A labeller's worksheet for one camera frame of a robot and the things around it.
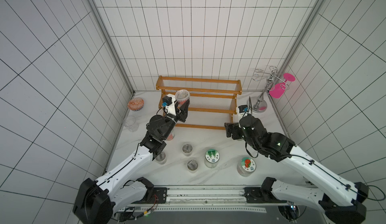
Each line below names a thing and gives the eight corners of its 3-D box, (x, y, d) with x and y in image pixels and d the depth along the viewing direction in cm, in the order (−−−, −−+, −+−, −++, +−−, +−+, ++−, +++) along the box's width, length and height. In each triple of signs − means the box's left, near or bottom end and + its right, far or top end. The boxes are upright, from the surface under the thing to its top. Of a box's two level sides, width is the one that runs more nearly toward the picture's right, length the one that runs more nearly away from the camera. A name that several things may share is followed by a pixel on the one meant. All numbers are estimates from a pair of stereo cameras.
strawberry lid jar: (238, 176, 81) (242, 171, 74) (235, 162, 86) (239, 156, 79) (252, 176, 81) (258, 171, 74) (249, 162, 86) (254, 156, 79)
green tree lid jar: (204, 168, 83) (205, 163, 77) (204, 154, 88) (204, 148, 82) (218, 168, 83) (220, 163, 77) (217, 154, 88) (219, 148, 82)
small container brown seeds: (187, 173, 81) (186, 170, 77) (187, 162, 85) (187, 158, 81) (198, 173, 81) (198, 170, 77) (198, 162, 85) (198, 158, 81)
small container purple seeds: (182, 156, 88) (181, 152, 83) (183, 146, 92) (182, 142, 87) (192, 156, 88) (192, 152, 83) (192, 146, 92) (192, 142, 87)
